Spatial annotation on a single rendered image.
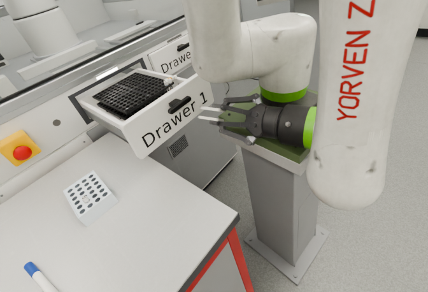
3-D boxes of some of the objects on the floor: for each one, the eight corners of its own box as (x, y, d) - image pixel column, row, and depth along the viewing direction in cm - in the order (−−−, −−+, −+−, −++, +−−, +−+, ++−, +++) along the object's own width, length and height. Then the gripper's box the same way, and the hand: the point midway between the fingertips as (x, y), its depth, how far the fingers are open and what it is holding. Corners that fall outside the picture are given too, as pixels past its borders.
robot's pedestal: (330, 233, 114) (356, 104, 67) (297, 286, 100) (302, 170, 53) (277, 201, 133) (269, 83, 86) (244, 241, 119) (213, 127, 73)
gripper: (282, 155, 57) (205, 138, 70) (292, 94, 56) (213, 88, 69) (272, 157, 51) (189, 138, 64) (283, 88, 50) (197, 83, 63)
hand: (211, 113), depth 65 cm, fingers closed
